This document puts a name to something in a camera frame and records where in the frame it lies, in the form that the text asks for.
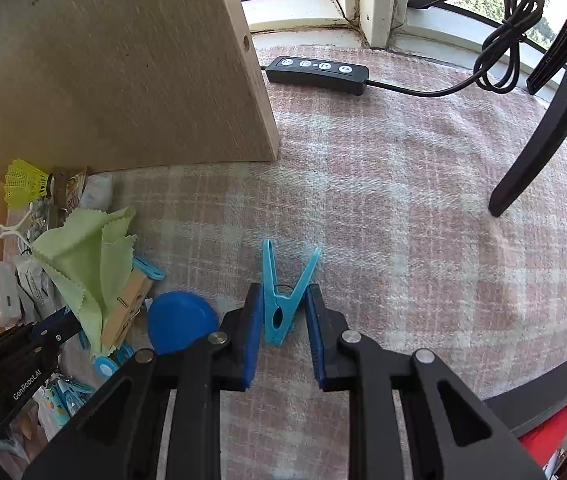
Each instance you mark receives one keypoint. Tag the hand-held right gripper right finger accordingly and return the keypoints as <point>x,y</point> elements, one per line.
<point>316,342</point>

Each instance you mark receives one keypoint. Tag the white plastic bag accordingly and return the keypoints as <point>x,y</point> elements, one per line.
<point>97,192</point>

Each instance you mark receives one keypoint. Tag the light blue round clip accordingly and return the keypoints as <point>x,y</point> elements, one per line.
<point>108,362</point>

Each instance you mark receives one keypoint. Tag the black button remote control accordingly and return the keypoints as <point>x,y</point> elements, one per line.
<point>313,74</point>

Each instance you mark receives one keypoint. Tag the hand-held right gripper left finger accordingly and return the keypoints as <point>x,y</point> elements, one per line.
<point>252,332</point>

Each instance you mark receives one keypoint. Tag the beige wooden board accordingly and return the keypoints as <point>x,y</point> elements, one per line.
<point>113,60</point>

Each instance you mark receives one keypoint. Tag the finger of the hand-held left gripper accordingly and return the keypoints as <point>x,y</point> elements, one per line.
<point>56,322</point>

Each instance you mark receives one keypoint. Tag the dark round desktop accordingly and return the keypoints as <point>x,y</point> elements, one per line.
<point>538,407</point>

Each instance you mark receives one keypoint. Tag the wooden clothespin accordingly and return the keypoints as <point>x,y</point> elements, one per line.
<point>126,305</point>

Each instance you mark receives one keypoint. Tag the green cleaning cloth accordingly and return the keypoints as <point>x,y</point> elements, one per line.
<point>78,260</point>

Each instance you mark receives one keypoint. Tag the blue round lid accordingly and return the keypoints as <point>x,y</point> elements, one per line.
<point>178,320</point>

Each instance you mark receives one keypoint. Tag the white window frame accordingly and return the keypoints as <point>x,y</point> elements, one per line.
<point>378,5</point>

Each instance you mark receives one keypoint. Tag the yellow shuttlecock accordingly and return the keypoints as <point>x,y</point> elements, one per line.
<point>26,180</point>

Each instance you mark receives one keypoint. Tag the black tripod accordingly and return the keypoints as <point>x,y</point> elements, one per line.
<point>558,110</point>

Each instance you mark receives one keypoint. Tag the orange snack packet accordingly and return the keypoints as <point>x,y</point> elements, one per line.
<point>76,190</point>

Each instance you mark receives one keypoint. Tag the cartoon printed tissue packet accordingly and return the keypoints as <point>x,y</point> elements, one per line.
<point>51,407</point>

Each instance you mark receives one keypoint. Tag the blue plastic clothespin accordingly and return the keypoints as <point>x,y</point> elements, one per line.
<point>76,392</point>
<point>283,305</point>
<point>148,267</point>

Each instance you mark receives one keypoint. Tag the white power adapter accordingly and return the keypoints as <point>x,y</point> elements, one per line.
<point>6,295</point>

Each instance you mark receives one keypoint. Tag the red plastic object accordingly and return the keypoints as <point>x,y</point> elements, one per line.
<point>546,435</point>

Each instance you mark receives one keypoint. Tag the white printed packet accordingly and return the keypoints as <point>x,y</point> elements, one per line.
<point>33,285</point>

